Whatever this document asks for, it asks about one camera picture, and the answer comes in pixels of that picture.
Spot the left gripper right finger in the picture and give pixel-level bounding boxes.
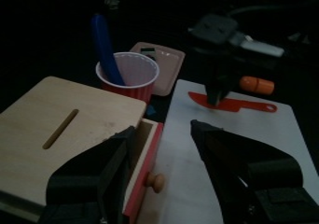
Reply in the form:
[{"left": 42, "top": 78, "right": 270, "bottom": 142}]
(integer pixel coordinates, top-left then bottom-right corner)
[{"left": 190, "top": 119, "right": 319, "bottom": 224}]

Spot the wooden slot box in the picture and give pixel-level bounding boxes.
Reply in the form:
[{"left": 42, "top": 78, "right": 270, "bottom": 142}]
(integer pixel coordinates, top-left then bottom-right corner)
[{"left": 0, "top": 76, "right": 164, "bottom": 224}]

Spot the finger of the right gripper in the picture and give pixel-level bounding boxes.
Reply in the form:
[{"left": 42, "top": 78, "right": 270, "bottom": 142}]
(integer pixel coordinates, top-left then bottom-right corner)
[
  {"left": 219, "top": 76, "right": 238, "bottom": 107},
  {"left": 206, "top": 76, "right": 222, "bottom": 106}
]

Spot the red plastic cup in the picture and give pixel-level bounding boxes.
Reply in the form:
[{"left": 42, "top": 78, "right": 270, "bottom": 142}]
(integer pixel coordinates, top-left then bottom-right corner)
[{"left": 95, "top": 51, "right": 162, "bottom": 105}]

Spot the red drawer with wooden knob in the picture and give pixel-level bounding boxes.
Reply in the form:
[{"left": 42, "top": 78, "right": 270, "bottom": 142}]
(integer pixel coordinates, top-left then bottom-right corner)
[{"left": 122, "top": 118, "right": 167, "bottom": 224}]

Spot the toy sushi piece red dot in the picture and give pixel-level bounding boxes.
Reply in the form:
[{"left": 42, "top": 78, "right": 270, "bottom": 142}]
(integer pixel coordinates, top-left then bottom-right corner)
[{"left": 140, "top": 47, "right": 159, "bottom": 61}]

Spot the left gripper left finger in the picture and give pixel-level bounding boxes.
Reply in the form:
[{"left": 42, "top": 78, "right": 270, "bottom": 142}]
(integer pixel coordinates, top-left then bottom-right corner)
[{"left": 39, "top": 125, "right": 138, "bottom": 224}]

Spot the small blue piece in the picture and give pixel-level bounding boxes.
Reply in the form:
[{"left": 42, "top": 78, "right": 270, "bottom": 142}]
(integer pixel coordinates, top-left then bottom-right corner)
[{"left": 144, "top": 105, "right": 159, "bottom": 117}]

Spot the blue plastic stick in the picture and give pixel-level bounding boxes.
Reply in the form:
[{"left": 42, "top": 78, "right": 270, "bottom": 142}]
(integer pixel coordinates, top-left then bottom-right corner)
[{"left": 90, "top": 13, "right": 127, "bottom": 87}]

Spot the orange toy vegetable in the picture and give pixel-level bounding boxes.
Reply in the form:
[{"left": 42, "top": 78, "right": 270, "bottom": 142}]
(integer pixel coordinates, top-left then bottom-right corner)
[{"left": 238, "top": 75, "right": 276, "bottom": 96}]

